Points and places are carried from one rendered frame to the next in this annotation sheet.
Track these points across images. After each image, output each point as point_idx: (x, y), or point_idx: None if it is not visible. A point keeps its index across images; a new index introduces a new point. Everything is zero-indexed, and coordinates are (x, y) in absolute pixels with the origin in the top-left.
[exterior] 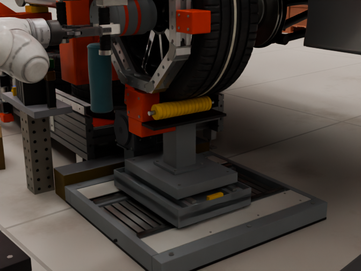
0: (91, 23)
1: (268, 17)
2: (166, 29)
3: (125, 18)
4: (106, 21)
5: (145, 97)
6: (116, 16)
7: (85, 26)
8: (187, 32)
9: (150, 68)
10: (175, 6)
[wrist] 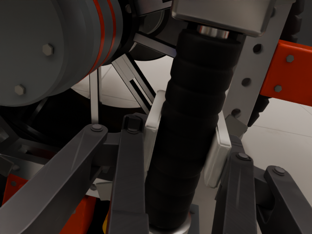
0: (133, 123)
1: (170, 27)
2: (119, 58)
3: (100, 44)
4: (221, 109)
5: (87, 203)
6: (85, 40)
7: (143, 162)
8: (308, 103)
9: (41, 120)
10: (280, 34)
